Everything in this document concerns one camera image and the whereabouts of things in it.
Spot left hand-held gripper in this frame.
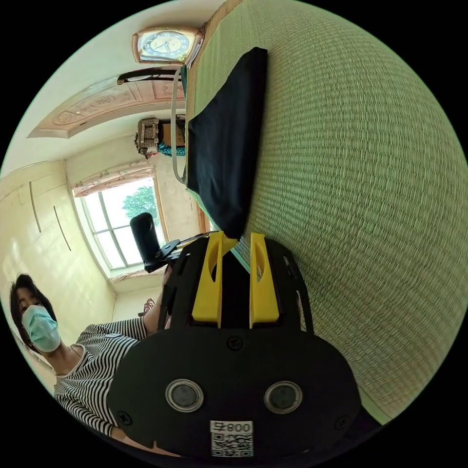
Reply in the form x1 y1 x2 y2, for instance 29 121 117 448
159 233 212 263

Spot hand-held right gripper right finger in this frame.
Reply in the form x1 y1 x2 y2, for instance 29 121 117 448
250 232 281 329

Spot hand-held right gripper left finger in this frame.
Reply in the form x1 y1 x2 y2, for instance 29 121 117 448
190 231 224 328

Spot black pants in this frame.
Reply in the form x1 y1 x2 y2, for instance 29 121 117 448
185 46 270 241

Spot person's left forearm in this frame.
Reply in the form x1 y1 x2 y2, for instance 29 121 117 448
143 291 173 335

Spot window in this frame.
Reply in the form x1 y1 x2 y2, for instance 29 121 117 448
75 176 170 271

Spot pink patterned curtain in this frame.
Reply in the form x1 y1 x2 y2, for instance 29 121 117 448
71 160 156 198

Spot cream cupboard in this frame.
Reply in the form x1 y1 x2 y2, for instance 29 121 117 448
0 160 117 351

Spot bed with green woven mat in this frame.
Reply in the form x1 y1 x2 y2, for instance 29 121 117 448
184 0 468 427

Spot person's body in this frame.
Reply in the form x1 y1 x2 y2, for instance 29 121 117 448
9 272 154 438

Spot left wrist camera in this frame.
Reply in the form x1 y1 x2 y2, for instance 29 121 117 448
130 212 164 273

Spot copper framed wall clock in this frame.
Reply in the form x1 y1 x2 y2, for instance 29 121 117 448
131 25 205 65

